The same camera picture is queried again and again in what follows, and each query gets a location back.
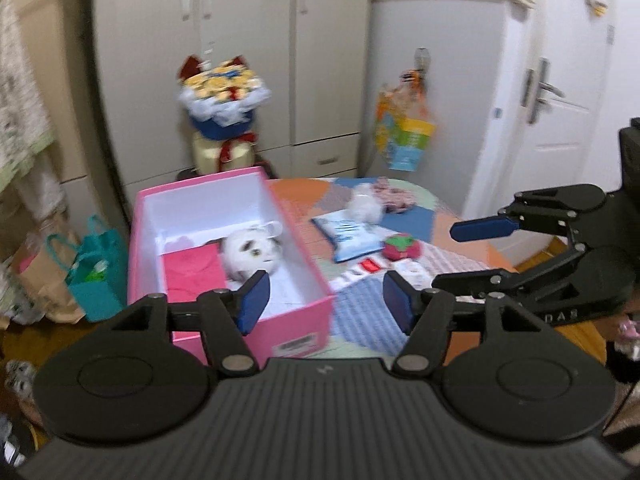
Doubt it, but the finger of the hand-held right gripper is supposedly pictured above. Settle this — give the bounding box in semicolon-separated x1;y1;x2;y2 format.
450;184;607;242
431;243;588;307

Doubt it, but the pink white fluffy plush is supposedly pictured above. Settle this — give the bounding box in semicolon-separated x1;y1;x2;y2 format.
346;182;385;226

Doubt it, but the flower bouquet blue wrap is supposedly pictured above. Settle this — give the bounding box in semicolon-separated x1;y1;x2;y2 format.
176;54;274;171

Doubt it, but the pink floral cloth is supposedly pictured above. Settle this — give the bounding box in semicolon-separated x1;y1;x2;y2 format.
372;177;419;214

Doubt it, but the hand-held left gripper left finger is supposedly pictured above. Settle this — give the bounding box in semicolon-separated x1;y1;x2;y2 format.
100;270;271;377

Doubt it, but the white cat plush toy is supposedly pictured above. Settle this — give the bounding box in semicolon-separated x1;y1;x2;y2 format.
220;221;284;282

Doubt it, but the light wooden board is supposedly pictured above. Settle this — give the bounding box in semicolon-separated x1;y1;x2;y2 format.
20;0;103;183

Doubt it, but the person's right hand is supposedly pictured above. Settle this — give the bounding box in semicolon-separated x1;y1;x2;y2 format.
606;305;640;385

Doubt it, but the metal door handle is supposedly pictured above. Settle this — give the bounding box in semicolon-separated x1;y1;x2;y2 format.
527;57;566;125

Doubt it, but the fluffy cream green cardigan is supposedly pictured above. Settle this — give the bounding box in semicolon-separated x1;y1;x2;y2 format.
0;0;57;192

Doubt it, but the red strawberry plush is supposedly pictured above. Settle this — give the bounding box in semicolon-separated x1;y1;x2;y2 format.
382;234;424;263

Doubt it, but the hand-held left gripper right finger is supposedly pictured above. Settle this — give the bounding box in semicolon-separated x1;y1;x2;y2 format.
382;270;551;377

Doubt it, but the spotted fuzzy item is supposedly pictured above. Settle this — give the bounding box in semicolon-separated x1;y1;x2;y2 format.
4;359;40;427

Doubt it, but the white door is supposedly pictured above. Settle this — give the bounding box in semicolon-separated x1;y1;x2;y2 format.
465;0;640;271

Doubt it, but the teal gift bag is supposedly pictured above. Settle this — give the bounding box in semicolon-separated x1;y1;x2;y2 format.
47;215;129;324

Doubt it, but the white blue tissue pack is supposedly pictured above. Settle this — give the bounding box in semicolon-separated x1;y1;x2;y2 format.
310;210;384;264

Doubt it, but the black stool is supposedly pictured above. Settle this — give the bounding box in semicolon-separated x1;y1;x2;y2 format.
175;157;281;182

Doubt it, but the black clothes rack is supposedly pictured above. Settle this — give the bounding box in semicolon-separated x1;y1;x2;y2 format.
65;0;133;196

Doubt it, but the pink cardboard box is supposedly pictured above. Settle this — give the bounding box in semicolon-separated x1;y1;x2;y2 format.
127;167;335;361

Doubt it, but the colourful paper gift bag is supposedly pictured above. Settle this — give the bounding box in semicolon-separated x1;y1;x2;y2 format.
375;72;439;174

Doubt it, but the patchwork tablecloth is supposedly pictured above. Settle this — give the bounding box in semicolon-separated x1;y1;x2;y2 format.
267;176;519;361

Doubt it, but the brown paper bag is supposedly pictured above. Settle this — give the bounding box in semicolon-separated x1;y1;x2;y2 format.
10;230;87;324

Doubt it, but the light wood wardrobe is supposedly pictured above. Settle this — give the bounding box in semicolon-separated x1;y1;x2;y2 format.
92;0;375;196

